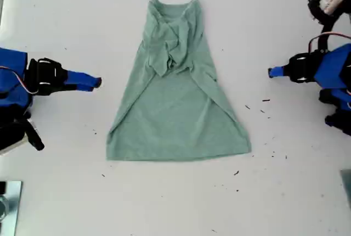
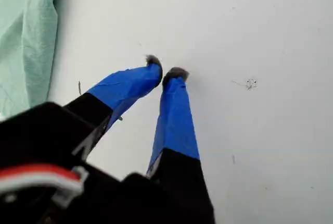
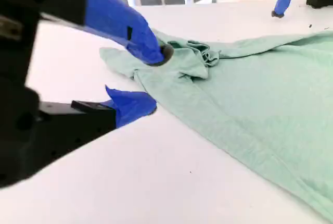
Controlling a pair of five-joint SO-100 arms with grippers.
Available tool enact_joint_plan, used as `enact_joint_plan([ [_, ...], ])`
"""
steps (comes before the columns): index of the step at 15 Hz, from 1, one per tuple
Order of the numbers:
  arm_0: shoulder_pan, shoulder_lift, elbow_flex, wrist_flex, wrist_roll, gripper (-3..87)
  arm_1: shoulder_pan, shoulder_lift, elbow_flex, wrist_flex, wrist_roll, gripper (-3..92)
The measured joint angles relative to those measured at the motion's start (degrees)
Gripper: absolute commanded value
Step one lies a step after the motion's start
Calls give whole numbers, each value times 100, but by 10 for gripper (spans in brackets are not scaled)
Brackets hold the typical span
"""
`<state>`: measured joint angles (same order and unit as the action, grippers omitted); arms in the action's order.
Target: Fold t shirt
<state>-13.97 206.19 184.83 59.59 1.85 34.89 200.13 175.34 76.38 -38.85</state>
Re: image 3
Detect green t-shirt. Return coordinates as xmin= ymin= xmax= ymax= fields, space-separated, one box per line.
xmin=99 ymin=30 xmax=333 ymax=223

